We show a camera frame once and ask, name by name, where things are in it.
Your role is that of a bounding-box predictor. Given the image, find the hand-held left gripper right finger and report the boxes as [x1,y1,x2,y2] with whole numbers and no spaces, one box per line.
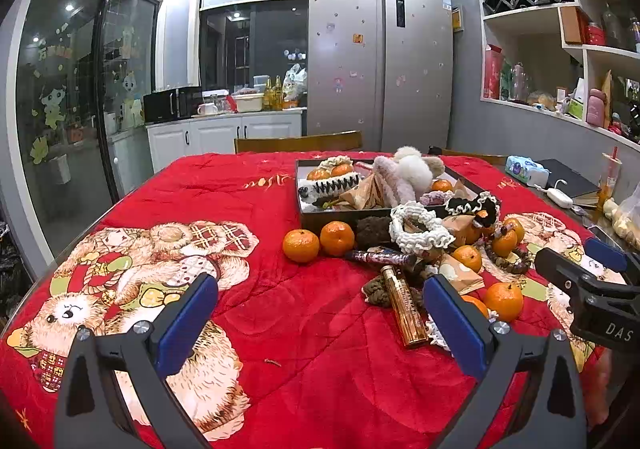
[423,273,589,449]

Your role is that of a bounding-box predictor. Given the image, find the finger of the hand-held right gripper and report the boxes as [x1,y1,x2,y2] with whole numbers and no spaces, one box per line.
[534,247,626,316]
[584,237,640,286]

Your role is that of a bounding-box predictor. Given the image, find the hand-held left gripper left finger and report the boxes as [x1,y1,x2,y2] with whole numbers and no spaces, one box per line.
[54,272,220,449]

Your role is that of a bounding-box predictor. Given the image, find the gold perfume bottle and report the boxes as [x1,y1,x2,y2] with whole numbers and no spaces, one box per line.
[380,265,430,347]

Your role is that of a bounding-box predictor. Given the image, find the black shallow box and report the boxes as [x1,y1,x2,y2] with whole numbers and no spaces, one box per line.
[295,156,501,236]

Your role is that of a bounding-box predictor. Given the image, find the white plastic container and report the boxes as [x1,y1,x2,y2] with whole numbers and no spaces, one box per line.
[234,93,264,113]

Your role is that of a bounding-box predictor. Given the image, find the white lace scrunchie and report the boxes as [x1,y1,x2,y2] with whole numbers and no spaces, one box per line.
[425,314,456,355]

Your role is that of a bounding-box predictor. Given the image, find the plastic bag of food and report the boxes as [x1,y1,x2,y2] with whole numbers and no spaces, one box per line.
[602,194,640,252]

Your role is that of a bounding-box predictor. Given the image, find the cream paper packet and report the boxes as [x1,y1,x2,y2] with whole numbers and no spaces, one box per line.
[437,254,486,295]

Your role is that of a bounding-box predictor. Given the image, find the white power adapter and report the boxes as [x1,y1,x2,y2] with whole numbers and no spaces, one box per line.
[542,186,576,207]

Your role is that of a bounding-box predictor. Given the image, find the drink cup with straw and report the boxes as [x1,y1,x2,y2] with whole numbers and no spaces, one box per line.
[597,146,623,210]

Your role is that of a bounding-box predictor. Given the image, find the olive green scrunchie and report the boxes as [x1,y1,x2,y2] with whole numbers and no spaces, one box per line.
[362,274,426,307]

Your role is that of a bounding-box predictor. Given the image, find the black notebook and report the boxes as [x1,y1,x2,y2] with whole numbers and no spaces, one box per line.
[532,159,601,202]

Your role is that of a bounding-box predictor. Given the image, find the red printed blanket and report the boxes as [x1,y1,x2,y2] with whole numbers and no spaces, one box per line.
[0,151,608,449]

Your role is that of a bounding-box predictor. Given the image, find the tan paper packet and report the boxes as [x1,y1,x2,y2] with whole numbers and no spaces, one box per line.
[442,214,483,247]
[345,174,401,210]

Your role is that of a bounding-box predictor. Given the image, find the dark glitter tube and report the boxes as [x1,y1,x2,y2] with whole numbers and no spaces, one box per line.
[345,249,417,267]

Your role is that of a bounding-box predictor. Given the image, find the blue tissue pack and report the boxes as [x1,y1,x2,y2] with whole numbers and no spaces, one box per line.
[505,155,551,188]

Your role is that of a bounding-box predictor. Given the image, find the black and white ruffled scrunchie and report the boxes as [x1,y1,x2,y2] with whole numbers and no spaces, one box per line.
[445,191,501,235]

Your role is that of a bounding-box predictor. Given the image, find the dark brown scrunchie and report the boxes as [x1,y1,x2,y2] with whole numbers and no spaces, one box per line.
[355,215,393,250]

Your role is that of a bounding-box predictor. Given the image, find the wooden chair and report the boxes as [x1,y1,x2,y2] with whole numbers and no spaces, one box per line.
[234,130,363,154]
[427,145,508,167]

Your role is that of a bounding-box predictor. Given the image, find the pink bottle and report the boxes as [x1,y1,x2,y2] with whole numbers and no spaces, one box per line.
[586,89,605,126]

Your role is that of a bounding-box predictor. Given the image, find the beige fluffy pompom toy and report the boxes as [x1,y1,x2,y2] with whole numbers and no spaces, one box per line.
[392,145,446,194]

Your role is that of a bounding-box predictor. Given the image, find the pink fluffy scrunchie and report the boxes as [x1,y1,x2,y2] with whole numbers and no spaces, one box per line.
[372,156,416,207]

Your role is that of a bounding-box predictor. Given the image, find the black hair claw clip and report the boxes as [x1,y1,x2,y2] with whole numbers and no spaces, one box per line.
[314,177,362,197]

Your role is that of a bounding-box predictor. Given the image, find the white kitchen cabinet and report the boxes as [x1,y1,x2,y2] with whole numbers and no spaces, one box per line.
[146,109,305,174]

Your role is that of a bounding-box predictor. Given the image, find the clear plastic bottle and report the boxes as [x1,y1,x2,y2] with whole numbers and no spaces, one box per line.
[511,63,530,102]

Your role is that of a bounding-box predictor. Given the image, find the white bin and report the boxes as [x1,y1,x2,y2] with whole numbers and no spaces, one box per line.
[50,154,71,184]

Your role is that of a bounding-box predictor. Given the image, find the red gift box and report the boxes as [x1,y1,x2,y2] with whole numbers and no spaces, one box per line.
[484,45,503,100]

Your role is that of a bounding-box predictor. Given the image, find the wooden chair back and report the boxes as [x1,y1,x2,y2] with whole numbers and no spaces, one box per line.
[234,130,363,154]

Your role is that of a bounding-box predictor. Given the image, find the black microwave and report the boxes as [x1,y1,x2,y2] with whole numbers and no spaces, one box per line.
[143,86,203,124]

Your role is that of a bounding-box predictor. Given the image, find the glass sliding door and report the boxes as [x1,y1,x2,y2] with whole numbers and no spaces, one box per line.
[15,0,163,260]

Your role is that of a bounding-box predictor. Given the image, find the yellow beer bottles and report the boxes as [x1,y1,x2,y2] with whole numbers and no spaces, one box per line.
[262,75,284,111]

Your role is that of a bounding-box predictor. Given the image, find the silver refrigerator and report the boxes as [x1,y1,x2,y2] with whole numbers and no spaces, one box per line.
[306,0,456,154]

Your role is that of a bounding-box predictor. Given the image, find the clear plastic bag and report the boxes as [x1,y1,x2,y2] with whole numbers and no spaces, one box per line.
[282,63,308,110]

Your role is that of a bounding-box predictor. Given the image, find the brown bead bracelet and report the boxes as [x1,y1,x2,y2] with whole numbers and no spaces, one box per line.
[482,219,532,275]

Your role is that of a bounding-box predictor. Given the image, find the white wall shelf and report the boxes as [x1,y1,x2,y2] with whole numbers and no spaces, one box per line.
[470,0,640,150]

